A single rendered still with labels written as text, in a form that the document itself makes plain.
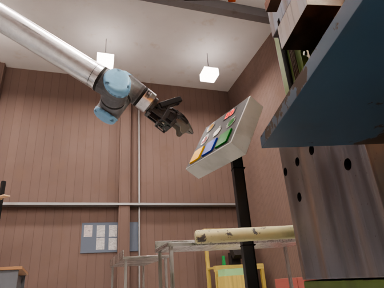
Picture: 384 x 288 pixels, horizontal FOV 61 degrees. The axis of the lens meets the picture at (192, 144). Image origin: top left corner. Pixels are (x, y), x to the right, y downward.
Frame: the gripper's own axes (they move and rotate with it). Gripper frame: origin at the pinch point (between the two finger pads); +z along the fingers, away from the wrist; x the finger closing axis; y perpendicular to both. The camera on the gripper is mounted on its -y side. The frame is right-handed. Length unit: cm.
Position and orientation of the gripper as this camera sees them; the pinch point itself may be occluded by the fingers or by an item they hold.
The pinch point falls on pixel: (191, 130)
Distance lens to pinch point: 137.5
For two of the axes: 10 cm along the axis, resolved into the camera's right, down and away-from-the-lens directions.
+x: 5.2, -3.6, -7.7
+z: 7.7, 5.9, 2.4
